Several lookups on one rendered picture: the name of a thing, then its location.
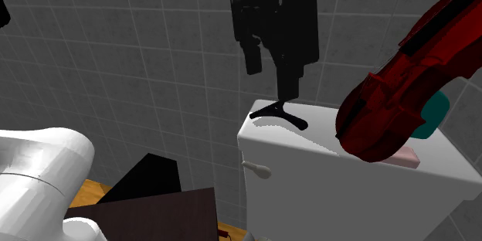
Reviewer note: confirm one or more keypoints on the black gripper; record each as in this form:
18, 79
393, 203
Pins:
261, 10

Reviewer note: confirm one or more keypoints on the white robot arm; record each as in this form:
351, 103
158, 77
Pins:
41, 172

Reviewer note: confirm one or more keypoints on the black boomerang-shaped object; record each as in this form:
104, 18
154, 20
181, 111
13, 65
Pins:
280, 114

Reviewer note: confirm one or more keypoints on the red violin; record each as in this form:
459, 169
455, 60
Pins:
399, 93

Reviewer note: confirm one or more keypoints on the white toilet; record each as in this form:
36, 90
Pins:
320, 191

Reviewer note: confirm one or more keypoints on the pink soap bar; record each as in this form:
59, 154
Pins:
406, 159

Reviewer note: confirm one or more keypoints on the teal rounded object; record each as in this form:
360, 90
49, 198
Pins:
436, 114

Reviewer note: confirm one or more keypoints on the black box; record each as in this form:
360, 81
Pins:
148, 176

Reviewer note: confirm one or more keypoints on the dark brown robot stand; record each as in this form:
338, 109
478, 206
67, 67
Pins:
158, 217

